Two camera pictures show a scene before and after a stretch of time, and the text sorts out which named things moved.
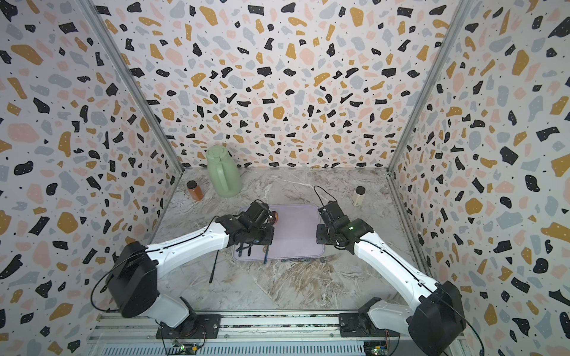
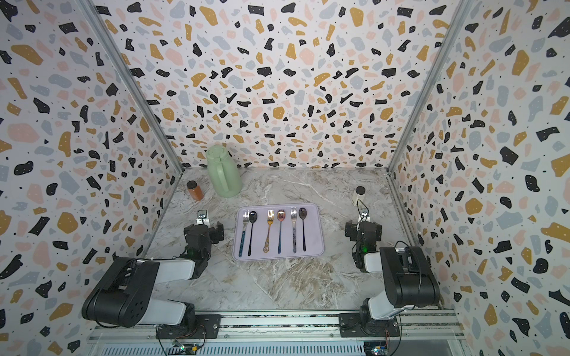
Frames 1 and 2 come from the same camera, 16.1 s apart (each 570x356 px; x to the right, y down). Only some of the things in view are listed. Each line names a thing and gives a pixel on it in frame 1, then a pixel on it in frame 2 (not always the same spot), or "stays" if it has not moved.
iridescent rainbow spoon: [273, 219] to [280, 216]
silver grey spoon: [210, 281] to [302, 213]
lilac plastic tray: [295, 234] stays
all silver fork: [320, 259] to [294, 213]
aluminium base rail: [116, 333] stays
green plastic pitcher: [224, 175] stays
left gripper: [270, 236] to [216, 233]
